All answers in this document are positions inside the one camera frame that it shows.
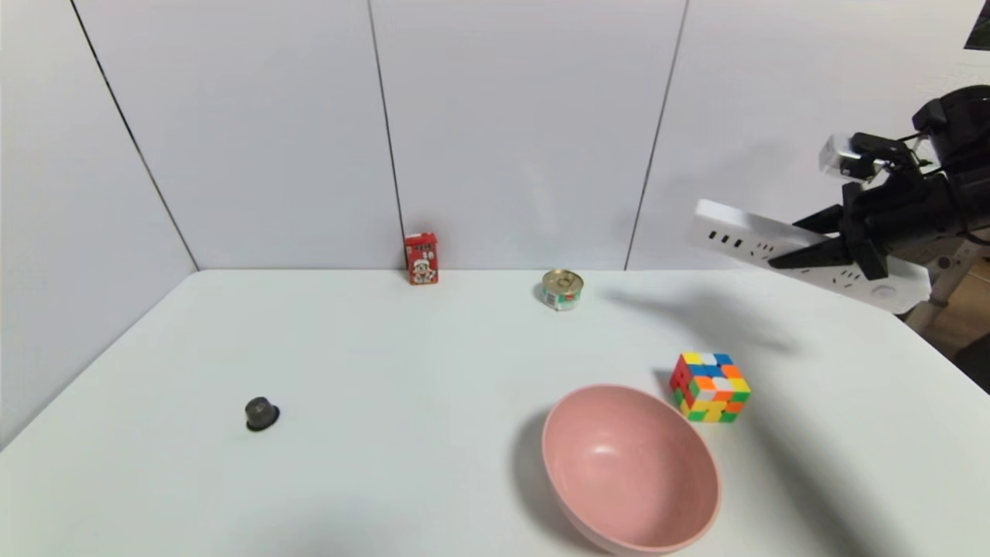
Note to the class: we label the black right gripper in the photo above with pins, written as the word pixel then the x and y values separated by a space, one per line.
pixel 864 230

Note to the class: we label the multicolour puzzle cube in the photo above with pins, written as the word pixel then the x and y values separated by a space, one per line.
pixel 711 391

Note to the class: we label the pink bowl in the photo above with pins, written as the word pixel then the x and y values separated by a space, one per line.
pixel 626 472

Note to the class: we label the small dark grey cap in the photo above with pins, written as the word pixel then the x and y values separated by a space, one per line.
pixel 261 414

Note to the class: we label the red milk carton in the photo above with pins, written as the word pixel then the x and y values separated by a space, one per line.
pixel 421 261

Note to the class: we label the white power strip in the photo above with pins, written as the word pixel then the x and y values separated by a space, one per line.
pixel 742 232

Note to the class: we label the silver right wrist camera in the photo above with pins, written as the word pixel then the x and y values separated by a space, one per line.
pixel 844 158

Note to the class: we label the gold-lid tin can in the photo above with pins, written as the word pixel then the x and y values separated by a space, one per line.
pixel 562 291

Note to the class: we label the black wall panel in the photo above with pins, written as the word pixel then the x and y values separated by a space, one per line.
pixel 980 23

